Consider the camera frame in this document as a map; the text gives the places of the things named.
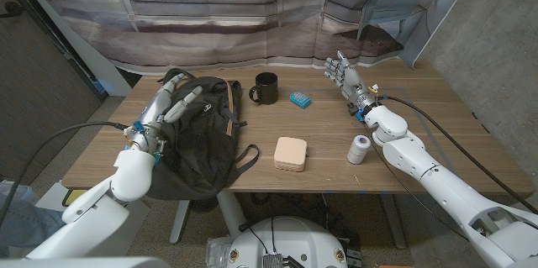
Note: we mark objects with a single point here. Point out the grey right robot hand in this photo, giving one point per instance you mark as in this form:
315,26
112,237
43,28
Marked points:
351,83

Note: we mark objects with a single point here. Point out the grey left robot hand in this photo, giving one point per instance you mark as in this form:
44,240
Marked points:
151,112

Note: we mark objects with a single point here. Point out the black backpack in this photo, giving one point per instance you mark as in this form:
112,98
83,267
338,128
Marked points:
202,146

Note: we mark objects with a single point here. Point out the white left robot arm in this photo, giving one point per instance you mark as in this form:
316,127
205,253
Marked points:
101,213

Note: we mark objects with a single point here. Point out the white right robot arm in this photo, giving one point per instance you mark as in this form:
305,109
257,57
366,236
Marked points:
445,188

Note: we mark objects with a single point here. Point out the black cup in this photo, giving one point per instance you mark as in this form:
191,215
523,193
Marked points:
268,89

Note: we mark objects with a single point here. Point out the pink jewelry box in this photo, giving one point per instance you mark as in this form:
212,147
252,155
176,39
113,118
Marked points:
290,152

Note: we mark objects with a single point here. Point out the blue ridged small object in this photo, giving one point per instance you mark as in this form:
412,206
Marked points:
300,99

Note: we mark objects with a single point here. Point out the white tape roll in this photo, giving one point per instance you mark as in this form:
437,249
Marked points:
359,150

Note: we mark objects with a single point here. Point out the white floor board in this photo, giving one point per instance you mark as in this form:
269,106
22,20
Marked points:
134,222

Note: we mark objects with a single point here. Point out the white slanted table leg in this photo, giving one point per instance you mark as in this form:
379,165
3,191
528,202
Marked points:
180,222

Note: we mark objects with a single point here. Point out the printed sofa backdrop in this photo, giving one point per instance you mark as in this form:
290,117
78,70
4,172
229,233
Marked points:
210,16

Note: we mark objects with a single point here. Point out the yellow and black floor object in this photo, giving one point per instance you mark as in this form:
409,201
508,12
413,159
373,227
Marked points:
72,197

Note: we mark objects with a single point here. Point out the white table column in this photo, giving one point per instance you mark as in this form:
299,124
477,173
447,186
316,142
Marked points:
231,213

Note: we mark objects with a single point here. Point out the grey slanted table leg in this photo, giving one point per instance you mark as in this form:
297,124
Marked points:
394,222

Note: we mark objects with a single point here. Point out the clear plastic container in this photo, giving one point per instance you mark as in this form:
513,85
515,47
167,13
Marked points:
216,253

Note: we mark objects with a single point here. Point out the person's leg in jeans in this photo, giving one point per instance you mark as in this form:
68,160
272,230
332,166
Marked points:
25,226

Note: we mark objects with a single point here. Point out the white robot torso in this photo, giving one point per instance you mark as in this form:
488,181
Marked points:
290,243

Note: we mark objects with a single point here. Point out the white backdrop stand post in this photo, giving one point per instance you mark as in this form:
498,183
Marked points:
88,56

